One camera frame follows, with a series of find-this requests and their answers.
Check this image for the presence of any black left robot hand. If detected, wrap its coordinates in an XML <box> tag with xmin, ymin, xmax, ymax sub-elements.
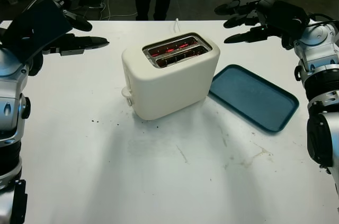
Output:
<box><xmin>0</xmin><ymin>0</ymin><xmax>110</xmax><ymax>63</ymax></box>

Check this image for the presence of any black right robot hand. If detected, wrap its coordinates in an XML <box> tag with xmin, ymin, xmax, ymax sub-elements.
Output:
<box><xmin>213</xmin><ymin>0</ymin><xmax>310</xmax><ymax>43</ymax></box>

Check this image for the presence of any white two-slot toaster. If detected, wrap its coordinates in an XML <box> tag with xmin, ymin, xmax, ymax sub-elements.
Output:
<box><xmin>121</xmin><ymin>32</ymin><xmax>221</xmax><ymax>121</ymax></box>

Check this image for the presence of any blue rectangular tray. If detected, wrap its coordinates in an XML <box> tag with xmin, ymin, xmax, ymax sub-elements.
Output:
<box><xmin>208</xmin><ymin>64</ymin><xmax>300</xmax><ymax>135</ymax></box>

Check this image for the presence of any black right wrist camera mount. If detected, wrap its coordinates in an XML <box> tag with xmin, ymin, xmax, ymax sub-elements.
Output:
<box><xmin>280</xmin><ymin>34</ymin><xmax>297</xmax><ymax>51</ymax></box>

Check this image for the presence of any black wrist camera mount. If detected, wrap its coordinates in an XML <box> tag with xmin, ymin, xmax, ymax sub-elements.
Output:
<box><xmin>28</xmin><ymin>54</ymin><xmax>44</xmax><ymax>77</ymax></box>
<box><xmin>280</xmin><ymin>34</ymin><xmax>297</xmax><ymax>51</ymax></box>

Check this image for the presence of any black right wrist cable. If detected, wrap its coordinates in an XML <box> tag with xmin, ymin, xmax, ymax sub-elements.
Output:
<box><xmin>307</xmin><ymin>12</ymin><xmax>339</xmax><ymax>28</ymax></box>

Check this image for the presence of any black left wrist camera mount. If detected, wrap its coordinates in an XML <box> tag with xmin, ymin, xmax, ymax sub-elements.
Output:
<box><xmin>28</xmin><ymin>54</ymin><xmax>44</xmax><ymax>77</ymax></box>

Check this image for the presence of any white toaster power cord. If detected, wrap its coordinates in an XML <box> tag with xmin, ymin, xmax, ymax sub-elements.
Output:
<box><xmin>171</xmin><ymin>19</ymin><xmax>182</xmax><ymax>34</ymax></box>

